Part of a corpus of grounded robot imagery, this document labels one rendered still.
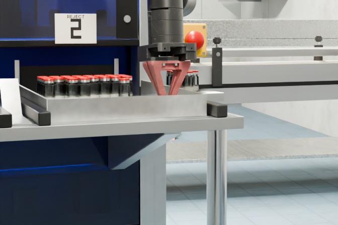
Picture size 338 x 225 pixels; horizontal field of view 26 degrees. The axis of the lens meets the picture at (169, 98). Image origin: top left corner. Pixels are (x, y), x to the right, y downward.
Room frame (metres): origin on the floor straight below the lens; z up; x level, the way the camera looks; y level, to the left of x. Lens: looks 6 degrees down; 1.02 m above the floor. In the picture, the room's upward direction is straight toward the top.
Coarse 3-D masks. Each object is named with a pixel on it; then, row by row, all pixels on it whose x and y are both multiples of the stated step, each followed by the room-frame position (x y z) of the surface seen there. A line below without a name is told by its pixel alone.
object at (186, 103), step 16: (144, 80) 1.48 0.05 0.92; (32, 96) 1.22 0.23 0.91; (128, 96) 1.14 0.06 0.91; (144, 96) 1.15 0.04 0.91; (160, 96) 1.15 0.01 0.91; (176, 96) 1.16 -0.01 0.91; (192, 96) 1.17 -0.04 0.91; (64, 112) 1.10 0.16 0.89; (80, 112) 1.11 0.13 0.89; (96, 112) 1.12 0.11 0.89; (112, 112) 1.13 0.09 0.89; (128, 112) 1.14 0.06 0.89; (144, 112) 1.15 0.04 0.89; (160, 112) 1.15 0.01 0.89; (176, 112) 1.16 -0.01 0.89; (192, 112) 1.17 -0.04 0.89
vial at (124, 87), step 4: (120, 80) 1.35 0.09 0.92; (124, 80) 1.35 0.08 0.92; (128, 80) 1.35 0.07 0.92; (120, 84) 1.35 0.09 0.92; (124, 84) 1.35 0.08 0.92; (128, 84) 1.36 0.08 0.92; (120, 88) 1.35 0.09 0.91; (124, 88) 1.35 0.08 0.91; (128, 88) 1.35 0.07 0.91; (120, 92) 1.35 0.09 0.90; (124, 92) 1.35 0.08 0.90; (128, 92) 1.35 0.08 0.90; (120, 96) 1.35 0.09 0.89; (124, 96) 1.35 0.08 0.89
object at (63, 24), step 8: (56, 16) 1.47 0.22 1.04; (64, 16) 1.47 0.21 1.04; (72, 16) 1.48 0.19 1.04; (80, 16) 1.48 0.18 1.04; (88, 16) 1.49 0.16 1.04; (56, 24) 1.47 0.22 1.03; (64, 24) 1.47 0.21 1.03; (72, 24) 1.48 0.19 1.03; (88, 24) 1.49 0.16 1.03; (56, 32) 1.47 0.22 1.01; (64, 32) 1.47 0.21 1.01; (80, 32) 1.48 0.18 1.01; (88, 32) 1.49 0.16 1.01; (96, 32) 1.50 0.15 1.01; (56, 40) 1.47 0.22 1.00; (64, 40) 1.47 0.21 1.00; (72, 40) 1.48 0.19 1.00; (80, 40) 1.48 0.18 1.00; (88, 40) 1.49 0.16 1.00; (96, 40) 1.50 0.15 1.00
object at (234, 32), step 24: (216, 24) 4.19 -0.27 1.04; (240, 24) 4.22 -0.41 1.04; (264, 24) 4.25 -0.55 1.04; (288, 24) 4.29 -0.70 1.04; (312, 24) 4.32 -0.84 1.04; (336, 24) 4.35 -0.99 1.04; (168, 144) 4.78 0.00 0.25; (192, 144) 4.78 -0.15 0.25; (240, 144) 4.78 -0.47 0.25; (264, 144) 4.78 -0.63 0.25; (288, 144) 4.78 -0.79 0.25; (312, 144) 4.78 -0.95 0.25; (336, 144) 4.78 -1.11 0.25
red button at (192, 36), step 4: (192, 32) 1.54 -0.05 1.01; (196, 32) 1.54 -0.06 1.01; (188, 36) 1.54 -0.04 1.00; (192, 36) 1.53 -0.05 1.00; (196, 36) 1.54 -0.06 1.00; (200, 36) 1.54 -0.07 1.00; (188, 40) 1.53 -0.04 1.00; (192, 40) 1.53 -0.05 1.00; (196, 40) 1.53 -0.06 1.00; (200, 40) 1.54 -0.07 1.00; (196, 44) 1.54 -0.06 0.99; (200, 44) 1.54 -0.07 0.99
